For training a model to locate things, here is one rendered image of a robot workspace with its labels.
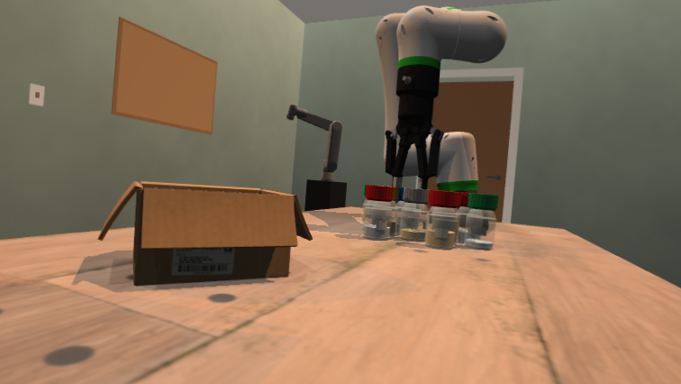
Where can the bottle with yellow cap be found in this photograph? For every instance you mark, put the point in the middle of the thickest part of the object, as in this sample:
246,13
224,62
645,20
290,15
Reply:
395,211

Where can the blue-capped bottle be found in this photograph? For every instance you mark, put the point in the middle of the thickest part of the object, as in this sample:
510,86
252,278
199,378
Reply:
400,205

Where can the bottle with grey cap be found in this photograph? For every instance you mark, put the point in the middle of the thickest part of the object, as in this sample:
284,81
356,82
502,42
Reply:
413,214

